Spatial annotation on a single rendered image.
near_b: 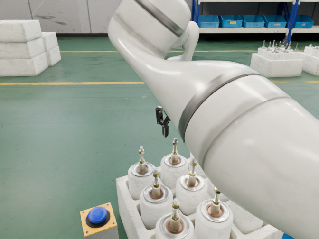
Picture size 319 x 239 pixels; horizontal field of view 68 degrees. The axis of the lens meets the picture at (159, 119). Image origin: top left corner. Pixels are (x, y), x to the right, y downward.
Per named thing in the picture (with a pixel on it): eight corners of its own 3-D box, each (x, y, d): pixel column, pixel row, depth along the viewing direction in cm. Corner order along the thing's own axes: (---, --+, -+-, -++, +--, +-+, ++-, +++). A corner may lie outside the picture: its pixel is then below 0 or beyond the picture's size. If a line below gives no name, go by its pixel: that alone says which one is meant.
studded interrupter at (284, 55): (286, 68, 259) (293, 42, 247) (285, 70, 252) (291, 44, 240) (277, 67, 264) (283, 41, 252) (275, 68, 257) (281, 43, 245)
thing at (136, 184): (139, 225, 80) (136, 183, 71) (126, 206, 87) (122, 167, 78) (162, 211, 85) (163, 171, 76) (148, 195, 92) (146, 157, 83)
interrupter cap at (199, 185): (199, 195, 67) (199, 194, 67) (175, 186, 71) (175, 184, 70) (208, 179, 73) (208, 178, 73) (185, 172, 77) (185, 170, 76)
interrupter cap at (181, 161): (162, 167, 79) (162, 165, 78) (164, 154, 85) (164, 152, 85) (185, 169, 78) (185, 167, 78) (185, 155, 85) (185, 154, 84)
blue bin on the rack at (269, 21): (256, 25, 496) (258, 14, 487) (274, 25, 498) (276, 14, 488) (267, 28, 452) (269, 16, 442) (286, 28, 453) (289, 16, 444)
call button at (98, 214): (109, 223, 52) (108, 216, 51) (90, 229, 51) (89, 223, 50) (105, 209, 55) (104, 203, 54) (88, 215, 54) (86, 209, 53)
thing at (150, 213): (140, 225, 79) (137, 184, 71) (168, 221, 81) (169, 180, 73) (143, 252, 71) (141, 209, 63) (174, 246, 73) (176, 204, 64)
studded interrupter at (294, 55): (294, 69, 254) (301, 43, 241) (285, 68, 259) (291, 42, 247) (296, 68, 260) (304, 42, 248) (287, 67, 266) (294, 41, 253)
